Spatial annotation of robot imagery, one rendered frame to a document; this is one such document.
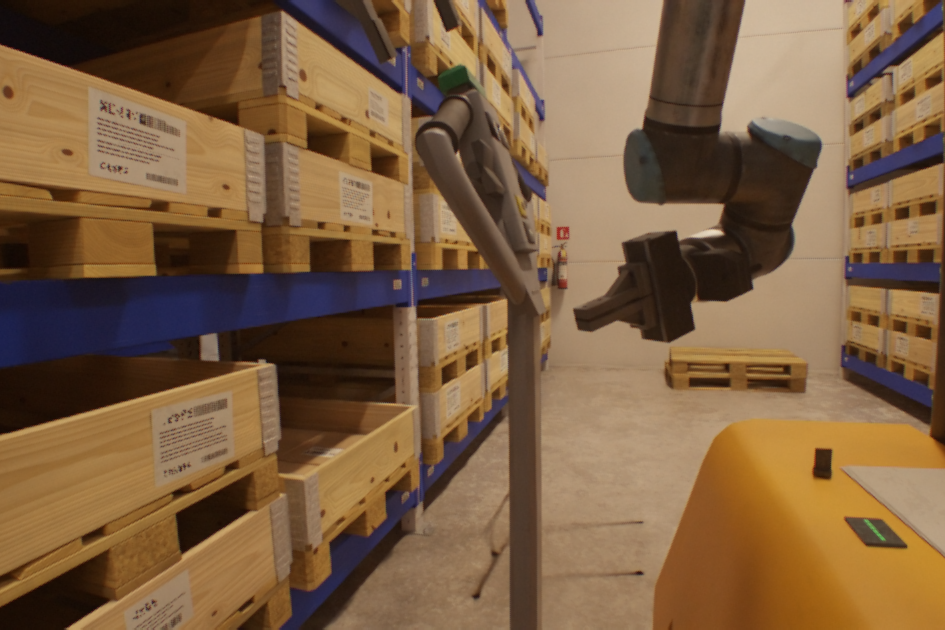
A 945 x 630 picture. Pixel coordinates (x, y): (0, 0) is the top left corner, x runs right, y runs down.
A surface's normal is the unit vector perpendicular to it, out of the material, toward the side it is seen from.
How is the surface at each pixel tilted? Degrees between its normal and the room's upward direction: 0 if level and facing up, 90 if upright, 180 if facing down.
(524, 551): 90
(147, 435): 90
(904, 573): 0
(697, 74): 118
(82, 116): 90
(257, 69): 90
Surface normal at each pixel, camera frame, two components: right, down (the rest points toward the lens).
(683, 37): -0.63, 0.44
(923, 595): -0.02, -1.00
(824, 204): -0.29, 0.09
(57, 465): 0.96, 0.00
